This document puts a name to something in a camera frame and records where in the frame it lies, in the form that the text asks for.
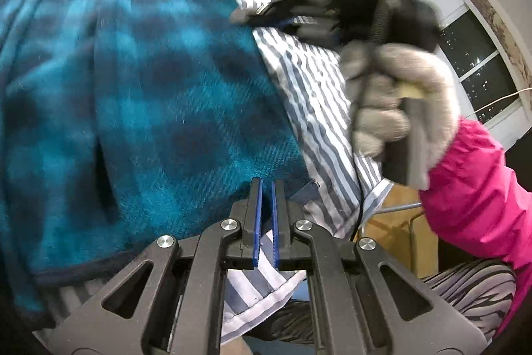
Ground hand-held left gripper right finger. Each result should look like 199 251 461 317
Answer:
271 179 489 355

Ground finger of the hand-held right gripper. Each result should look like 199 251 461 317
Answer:
230 1 300 27
279 15 346 49

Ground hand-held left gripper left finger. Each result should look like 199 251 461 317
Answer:
48 177 263 355

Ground teal plaid fleece jacket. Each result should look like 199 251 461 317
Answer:
0 0 321 322

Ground person's right forearm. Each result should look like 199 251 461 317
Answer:
418 118 532 276

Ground person's right hand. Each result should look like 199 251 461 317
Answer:
340 40 460 189

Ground window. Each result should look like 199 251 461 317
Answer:
436 8 524 131

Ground zebra striped pants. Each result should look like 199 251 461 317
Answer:
245 259 518 345

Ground grey metal frame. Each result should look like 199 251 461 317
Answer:
355 200 425 276

